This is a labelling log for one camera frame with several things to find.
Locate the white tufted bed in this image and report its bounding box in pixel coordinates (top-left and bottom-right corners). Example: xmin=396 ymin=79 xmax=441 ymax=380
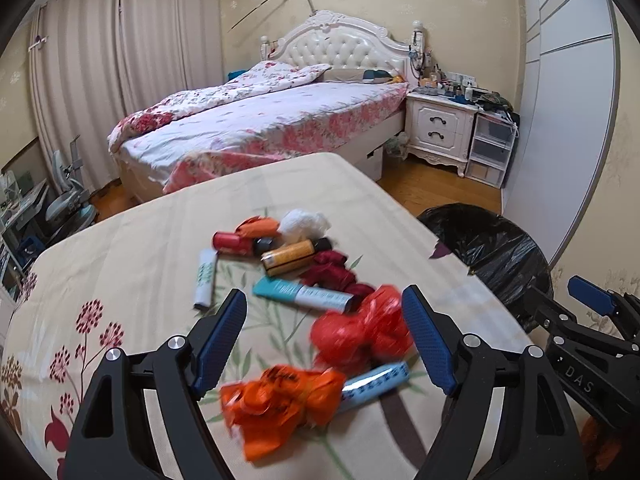
xmin=107 ymin=10 xmax=426 ymax=201

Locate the orange plastic bag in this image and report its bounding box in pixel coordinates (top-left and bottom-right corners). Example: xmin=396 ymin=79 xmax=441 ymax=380
xmin=219 ymin=366 xmax=347 ymax=462

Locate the beige curtain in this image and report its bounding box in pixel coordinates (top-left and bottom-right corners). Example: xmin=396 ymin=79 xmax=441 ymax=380
xmin=29 ymin=0 xmax=122 ymax=196
xmin=118 ymin=0 xmax=222 ymax=111

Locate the teal tube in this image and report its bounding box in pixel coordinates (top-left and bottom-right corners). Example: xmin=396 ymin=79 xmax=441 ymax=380
xmin=251 ymin=277 xmax=357 ymax=315

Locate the floral bed sheet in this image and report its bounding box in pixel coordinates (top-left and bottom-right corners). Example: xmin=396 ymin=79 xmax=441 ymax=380
xmin=117 ymin=81 xmax=410 ymax=196

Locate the red plastic bag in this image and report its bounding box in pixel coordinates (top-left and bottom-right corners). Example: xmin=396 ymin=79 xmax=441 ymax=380
xmin=310 ymin=284 xmax=416 ymax=376

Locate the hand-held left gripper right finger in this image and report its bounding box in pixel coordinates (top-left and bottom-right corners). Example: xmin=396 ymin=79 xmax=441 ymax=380
xmin=401 ymin=284 xmax=588 ymax=480

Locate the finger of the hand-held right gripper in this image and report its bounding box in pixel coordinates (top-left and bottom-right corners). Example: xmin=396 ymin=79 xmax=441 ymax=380
xmin=567 ymin=275 xmax=640 ymax=343
xmin=520 ymin=285 xmax=593 ymax=348

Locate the small orange crumpled wrapper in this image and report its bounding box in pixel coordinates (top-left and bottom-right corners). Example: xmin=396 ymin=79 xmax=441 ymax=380
xmin=235 ymin=215 xmax=281 ymax=240

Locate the thin metal pole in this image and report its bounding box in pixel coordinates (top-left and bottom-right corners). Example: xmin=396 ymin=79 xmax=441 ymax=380
xmin=227 ymin=0 xmax=319 ymax=34

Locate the white crumpled tissue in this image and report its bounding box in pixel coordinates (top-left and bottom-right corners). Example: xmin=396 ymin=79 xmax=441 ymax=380
xmin=277 ymin=208 xmax=332 ymax=246

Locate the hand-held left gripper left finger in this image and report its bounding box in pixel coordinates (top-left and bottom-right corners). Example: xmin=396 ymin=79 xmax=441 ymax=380
xmin=62 ymin=288 xmax=248 ymax=480

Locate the white nightstand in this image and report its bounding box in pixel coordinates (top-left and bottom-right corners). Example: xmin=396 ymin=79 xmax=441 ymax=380
xmin=404 ymin=91 xmax=479 ymax=177

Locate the clear plastic drawer unit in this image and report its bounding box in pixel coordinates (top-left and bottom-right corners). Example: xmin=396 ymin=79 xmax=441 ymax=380
xmin=465 ymin=110 xmax=520 ymax=190

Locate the white wardrobe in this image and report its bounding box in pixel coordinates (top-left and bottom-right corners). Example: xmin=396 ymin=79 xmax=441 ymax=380
xmin=500 ymin=0 xmax=622 ymax=267

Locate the trash bin with black bag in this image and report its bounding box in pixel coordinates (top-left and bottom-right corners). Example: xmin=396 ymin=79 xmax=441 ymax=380
xmin=416 ymin=203 xmax=555 ymax=333

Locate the cream floral tablecloth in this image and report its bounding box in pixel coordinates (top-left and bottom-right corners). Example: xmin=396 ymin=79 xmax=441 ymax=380
xmin=0 ymin=151 xmax=588 ymax=480

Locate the clutter of small bottles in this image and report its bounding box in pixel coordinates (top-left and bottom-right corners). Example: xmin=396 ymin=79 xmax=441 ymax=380
xmin=411 ymin=50 xmax=515 ymax=112

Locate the white tube with green print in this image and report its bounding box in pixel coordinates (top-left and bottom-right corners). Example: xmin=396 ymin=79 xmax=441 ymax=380
xmin=193 ymin=248 xmax=219 ymax=310

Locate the grey study desk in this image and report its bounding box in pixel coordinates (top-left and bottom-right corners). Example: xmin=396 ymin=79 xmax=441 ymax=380
xmin=0 ymin=170 xmax=51 ymax=306

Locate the light blue tube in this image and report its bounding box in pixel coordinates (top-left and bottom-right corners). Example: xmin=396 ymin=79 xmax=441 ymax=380
xmin=336 ymin=361 xmax=412 ymax=415

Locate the floral duvet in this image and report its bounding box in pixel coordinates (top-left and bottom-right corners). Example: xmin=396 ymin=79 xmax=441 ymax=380
xmin=107 ymin=60 xmax=333 ymax=153

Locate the orange clothing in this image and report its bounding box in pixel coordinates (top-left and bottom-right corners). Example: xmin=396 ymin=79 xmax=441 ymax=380
xmin=580 ymin=412 xmax=640 ymax=480

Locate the yellow bottle with black cap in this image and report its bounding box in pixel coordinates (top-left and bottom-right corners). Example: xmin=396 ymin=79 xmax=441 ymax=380
xmin=260 ymin=238 xmax=333 ymax=278

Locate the dark red cloth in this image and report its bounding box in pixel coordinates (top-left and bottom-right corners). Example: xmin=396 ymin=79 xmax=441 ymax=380
xmin=299 ymin=251 xmax=376 ymax=301

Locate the grey desk chair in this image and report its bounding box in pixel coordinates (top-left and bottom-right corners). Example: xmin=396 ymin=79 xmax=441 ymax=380
xmin=44 ymin=135 xmax=97 ymax=233

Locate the red bottle with black cap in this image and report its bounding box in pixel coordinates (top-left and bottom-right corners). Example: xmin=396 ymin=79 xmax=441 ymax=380
xmin=212 ymin=230 xmax=273 ymax=257

